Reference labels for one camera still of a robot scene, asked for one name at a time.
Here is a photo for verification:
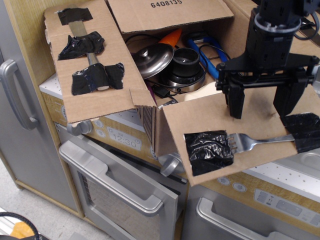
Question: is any silver dishwasher door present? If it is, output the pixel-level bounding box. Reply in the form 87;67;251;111
181;185;319;240

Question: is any right silver stove knob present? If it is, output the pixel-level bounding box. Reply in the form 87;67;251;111
158;152;185;177

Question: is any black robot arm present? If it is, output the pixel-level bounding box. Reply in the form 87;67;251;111
215;0;320;119

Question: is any metal knife taped on flap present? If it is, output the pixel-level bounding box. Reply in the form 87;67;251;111
299;21;320;41

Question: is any silver stove knob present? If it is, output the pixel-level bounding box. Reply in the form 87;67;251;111
66;120;93;136
158;152;185;177

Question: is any metal fork taped on flap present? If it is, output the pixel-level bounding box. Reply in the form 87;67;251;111
227;133;295;154

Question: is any metal utensil taped on flap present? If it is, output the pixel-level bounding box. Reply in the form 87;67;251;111
69;20;110;95

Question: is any blue handled tool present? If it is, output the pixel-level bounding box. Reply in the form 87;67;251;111
186;35;230;79

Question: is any orange toy carrot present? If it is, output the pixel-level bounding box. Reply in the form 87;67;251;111
158;28;182;48

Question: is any steel pot lid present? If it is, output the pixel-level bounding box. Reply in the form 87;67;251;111
132;43;175;79

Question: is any grey toy sink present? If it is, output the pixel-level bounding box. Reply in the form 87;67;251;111
296;148;320;171

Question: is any black cable bottom left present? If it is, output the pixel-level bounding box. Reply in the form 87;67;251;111
0;211;41;240

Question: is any black pot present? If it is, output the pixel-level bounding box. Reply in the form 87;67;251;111
159;47;206;93

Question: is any large cardboard box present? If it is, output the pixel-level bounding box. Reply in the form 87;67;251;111
43;0;320;187

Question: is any left silver stove knob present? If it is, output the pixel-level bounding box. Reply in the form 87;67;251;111
66;120;93;136

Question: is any silver oven door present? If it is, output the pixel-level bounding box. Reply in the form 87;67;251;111
59;140;178;240

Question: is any silver fridge door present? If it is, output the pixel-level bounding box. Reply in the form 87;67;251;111
0;0;81;215

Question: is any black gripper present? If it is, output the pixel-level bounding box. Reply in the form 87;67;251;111
215;24;320;119

